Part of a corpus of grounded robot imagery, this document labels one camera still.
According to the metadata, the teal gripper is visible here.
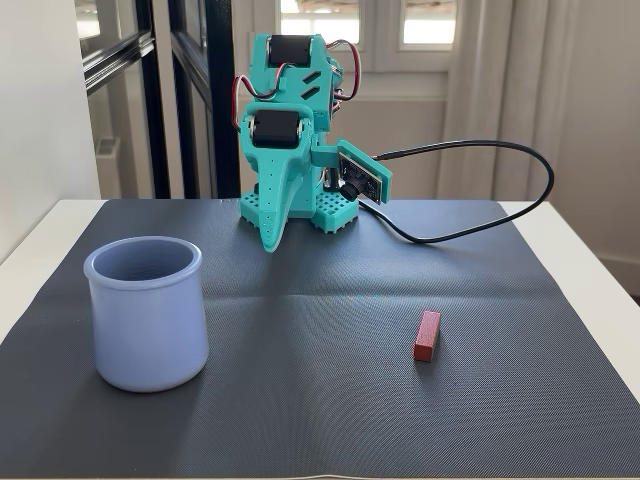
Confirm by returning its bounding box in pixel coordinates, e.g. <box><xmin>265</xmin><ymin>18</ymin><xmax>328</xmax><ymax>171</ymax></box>
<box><xmin>238</xmin><ymin>102</ymin><xmax>317</xmax><ymax>253</ymax></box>

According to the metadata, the red wooden block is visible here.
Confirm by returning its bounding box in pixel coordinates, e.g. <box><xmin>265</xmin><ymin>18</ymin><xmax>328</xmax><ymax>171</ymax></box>
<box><xmin>412</xmin><ymin>309</ymin><xmax>442</xmax><ymax>362</ymax></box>

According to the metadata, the black framed glass door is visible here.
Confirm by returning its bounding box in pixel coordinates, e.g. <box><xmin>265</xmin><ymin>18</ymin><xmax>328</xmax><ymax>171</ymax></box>
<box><xmin>74</xmin><ymin>0</ymin><xmax>170</xmax><ymax>200</ymax></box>
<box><xmin>168</xmin><ymin>0</ymin><xmax>236</xmax><ymax>199</ymax></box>

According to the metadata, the dark grey mat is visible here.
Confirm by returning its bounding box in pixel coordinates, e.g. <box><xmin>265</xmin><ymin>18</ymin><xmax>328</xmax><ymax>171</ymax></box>
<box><xmin>0</xmin><ymin>198</ymin><xmax>640</xmax><ymax>480</ymax></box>

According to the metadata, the lavender ceramic cup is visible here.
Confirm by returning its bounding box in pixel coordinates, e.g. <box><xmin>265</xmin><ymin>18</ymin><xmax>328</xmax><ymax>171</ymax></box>
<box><xmin>82</xmin><ymin>236</ymin><xmax>210</xmax><ymax>394</ymax></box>

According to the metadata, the white window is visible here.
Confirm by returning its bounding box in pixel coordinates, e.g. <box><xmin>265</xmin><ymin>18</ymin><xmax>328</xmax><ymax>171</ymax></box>
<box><xmin>239</xmin><ymin>0</ymin><xmax>466</xmax><ymax>101</ymax></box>

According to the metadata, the white curtain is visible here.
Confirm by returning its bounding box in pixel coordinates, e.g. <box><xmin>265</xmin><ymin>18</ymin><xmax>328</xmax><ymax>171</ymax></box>
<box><xmin>439</xmin><ymin>0</ymin><xmax>640</xmax><ymax>266</ymax></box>

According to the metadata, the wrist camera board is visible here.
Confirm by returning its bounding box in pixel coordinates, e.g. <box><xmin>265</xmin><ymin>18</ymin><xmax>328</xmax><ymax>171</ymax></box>
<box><xmin>312</xmin><ymin>138</ymin><xmax>394</xmax><ymax>205</ymax></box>

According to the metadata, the red black servo wire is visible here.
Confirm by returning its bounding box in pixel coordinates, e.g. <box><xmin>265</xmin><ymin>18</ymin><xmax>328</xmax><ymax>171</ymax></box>
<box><xmin>323</xmin><ymin>38</ymin><xmax>362</xmax><ymax>104</ymax></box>
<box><xmin>231</xmin><ymin>60</ymin><xmax>291</xmax><ymax>132</ymax></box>

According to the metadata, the white wall vent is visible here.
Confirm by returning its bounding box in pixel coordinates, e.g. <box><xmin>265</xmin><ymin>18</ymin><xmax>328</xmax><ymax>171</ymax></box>
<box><xmin>94</xmin><ymin>135</ymin><xmax>122</xmax><ymax>157</ymax></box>

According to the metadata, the black camera cable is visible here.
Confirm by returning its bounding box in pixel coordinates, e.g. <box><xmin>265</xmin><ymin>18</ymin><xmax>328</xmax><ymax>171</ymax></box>
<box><xmin>355</xmin><ymin>139</ymin><xmax>556</xmax><ymax>245</ymax></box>

